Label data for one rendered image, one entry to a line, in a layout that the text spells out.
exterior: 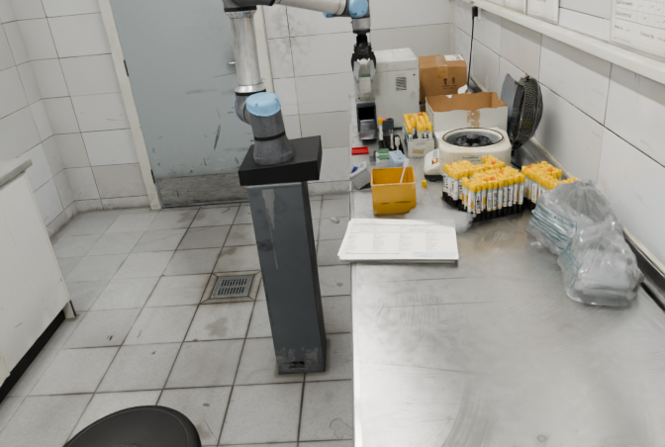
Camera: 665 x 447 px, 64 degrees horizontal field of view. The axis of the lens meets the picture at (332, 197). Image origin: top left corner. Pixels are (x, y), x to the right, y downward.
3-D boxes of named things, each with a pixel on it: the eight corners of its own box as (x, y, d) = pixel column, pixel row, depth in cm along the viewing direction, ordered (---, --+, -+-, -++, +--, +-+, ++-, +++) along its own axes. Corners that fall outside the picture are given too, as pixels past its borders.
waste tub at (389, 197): (372, 197, 174) (370, 168, 170) (414, 195, 172) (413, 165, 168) (372, 216, 162) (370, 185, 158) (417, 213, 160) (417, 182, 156)
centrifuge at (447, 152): (425, 158, 201) (424, 127, 196) (507, 156, 195) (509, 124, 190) (423, 184, 180) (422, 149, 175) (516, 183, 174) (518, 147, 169)
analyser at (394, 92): (356, 114, 263) (351, 52, 251) (412, 110, 262) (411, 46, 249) (357, 134, 235) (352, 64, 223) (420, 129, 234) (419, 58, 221)
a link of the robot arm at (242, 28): (245, 131, 196) (225, -31, 176) (234, 123, 208) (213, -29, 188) (276, 126, 201) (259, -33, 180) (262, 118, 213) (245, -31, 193)
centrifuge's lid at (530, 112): (517, 66, 180) (542, 68, 179) (504, 136, 191) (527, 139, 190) (525, 81, 161) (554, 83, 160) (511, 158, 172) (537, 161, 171)
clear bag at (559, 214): (514, 225, 148) (518, 163, 140) (569, 214, 152) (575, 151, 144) (575, 272, 125) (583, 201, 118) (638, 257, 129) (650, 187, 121)
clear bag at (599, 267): (556, 254, 133) (561, 205, 127) (633, 262, 127) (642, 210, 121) (557, 302, 116) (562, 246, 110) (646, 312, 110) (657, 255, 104)
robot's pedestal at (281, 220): (278, 374, 228) (245, 187, 192) (283, 343, 246) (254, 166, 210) (325, 372, 227) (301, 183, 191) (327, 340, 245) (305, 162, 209)
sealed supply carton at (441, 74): (419, 88, 298) (418, 54, 291) (462, 86, 295) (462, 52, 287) (420, 104, 270) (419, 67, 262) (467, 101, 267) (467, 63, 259)
